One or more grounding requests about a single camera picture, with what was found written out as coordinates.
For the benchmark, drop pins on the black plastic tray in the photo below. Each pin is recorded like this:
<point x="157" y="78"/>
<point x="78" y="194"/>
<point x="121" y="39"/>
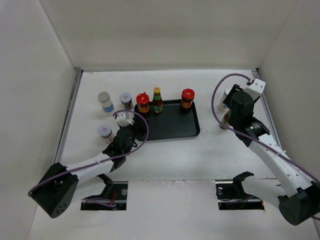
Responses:
<point x="173" y="122"/>

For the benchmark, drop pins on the yellow cap sauce bottle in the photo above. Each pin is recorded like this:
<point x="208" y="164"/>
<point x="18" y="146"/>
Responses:
<point x="225" y="121"/>
<point x="157" y="102"/>

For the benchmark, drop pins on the white lid dark jar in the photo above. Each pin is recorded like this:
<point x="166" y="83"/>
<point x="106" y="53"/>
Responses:
<point x="126" y="100"/>

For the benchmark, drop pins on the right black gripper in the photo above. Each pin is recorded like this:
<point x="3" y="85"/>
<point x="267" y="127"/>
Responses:
<point x="228" y="100"/>

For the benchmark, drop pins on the silver lid seasoning canister left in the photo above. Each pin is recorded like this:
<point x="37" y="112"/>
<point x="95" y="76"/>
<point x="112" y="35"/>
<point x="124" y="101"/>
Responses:
<point x="105" y="101"/>

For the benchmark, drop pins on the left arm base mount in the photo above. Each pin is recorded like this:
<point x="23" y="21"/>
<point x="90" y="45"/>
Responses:
<point x="113" y="196"/>

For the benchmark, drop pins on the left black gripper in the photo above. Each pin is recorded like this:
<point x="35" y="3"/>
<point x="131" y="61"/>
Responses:
<point x="133" y="127"/>

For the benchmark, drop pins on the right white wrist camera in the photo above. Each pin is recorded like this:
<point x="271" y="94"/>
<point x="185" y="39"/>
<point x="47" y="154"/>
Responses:
<point x="256" y="88"/>

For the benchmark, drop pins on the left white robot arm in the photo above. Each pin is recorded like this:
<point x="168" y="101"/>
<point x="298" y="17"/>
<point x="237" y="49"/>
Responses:
<point x="59" y="186"/>

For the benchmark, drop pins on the red lid chili jar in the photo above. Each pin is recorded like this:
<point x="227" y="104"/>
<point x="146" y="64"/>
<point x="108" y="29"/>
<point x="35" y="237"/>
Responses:
<point x="143" y="102"/>
<point x="187" y="98"/>

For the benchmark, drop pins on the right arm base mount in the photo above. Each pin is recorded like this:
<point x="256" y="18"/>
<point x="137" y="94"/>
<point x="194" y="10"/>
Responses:
<point x="232" y="197"/>

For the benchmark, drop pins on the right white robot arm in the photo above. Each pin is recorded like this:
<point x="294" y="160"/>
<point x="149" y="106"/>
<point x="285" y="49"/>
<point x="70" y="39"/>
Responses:
<point x="298" y="196"/>

